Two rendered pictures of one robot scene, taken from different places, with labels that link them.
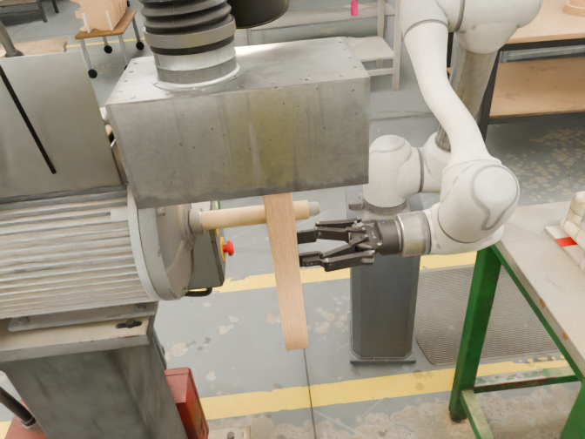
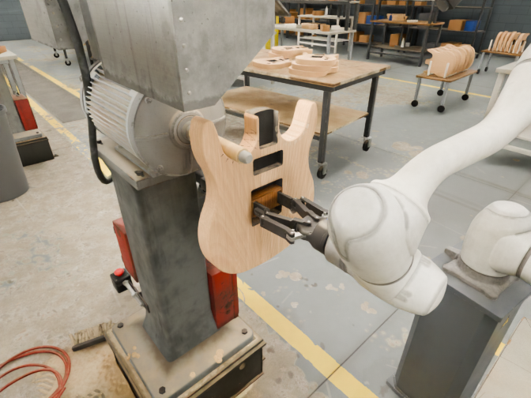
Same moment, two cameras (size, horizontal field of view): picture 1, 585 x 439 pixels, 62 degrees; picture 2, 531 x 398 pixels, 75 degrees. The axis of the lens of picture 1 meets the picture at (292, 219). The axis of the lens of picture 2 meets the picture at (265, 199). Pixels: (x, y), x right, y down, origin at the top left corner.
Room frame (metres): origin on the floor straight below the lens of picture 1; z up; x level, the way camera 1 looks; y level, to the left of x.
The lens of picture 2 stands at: (0.32, -0.54, 1.53)
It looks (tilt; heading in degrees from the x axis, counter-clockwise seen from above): 31 degrees down; 50
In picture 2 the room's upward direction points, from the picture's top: straight up
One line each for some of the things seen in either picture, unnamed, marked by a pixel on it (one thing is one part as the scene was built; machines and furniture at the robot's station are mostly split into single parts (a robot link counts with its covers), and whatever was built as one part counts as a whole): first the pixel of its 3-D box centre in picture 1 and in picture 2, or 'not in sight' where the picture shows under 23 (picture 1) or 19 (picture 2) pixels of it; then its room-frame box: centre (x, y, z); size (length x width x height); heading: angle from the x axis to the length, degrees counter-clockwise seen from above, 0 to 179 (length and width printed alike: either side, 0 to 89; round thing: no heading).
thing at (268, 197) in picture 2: not in sight; (263, 200); (0.78, 0.01, 1.09); 0.10 x 0.03 x 0.05; 2
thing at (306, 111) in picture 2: not in sight; (301, 119); (0.91, 0.03, 1.26); 0.07 x 0.04 x 0.09; 2
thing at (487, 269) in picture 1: (473, 338); not in sight; (1.04, -0.54, 0.45); 0.05 x 0.05 x 0.90; 2
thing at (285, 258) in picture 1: (284, 243); (261, 192); (0.78, 0.02, 1.11); 0.35 x 0.04 x 0.40; 2
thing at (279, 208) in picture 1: (279, 212); (212, 141); (0.65, 0.02, 1.28); 0.07 x 0.04 x 0.10; 2
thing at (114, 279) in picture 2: not in sight; (130, 293); (0.55, 0.61, 0.46); 0.25 x 0.07 x 0.08; 92
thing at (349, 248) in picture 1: (344, 252); (287, 223); (0.75, -0.10, 1.10); 0.11 x 0.01 x 0.04; 113
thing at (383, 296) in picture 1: (381, 280); (451, 339); (1.45, -0.34, 0.35); 0.28 x 0.28 x 0.70; 84
